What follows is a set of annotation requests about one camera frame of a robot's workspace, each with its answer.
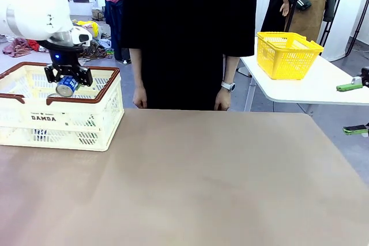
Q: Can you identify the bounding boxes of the person torso black shirt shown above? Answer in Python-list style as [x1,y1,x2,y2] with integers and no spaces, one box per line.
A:
[122,0,258,111]

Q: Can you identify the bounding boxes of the person left hand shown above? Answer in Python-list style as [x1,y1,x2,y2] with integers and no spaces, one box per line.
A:
[214,88,232,112]

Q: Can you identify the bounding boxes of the maroon patterned garment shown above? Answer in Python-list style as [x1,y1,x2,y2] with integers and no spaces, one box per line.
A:
[2,37,31,58]

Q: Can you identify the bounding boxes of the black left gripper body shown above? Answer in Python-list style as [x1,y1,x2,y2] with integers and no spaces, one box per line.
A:
[39,40,85,75]

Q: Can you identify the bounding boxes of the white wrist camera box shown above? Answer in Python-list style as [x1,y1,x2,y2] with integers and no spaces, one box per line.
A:
[70,26,93,47]

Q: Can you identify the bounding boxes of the white side table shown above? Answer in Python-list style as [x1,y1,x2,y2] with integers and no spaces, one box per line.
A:
[239,37,369,113]

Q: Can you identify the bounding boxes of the person right hand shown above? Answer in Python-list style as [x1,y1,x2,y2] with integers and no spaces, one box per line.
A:
[132,86,149,109]

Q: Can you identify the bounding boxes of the black rack poles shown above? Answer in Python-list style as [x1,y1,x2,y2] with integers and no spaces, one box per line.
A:
[318,0,349,47]

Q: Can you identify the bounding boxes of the person left forearm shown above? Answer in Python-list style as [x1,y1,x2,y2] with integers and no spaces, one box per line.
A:
[221,54,240,84]

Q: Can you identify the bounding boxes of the yellow plastic basket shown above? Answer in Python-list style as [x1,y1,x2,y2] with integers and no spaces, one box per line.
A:
[256,31,325,81]

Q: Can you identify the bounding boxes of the cream folding basket brown handles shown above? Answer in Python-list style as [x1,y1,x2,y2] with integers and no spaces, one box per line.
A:
[0,61,125,152]

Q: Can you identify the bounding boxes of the person right forearm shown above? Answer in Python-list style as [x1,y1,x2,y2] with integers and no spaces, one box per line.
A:
[129,47,148,89]

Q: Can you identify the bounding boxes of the black tripod leg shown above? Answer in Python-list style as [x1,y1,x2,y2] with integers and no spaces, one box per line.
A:
[345,0,369,56]

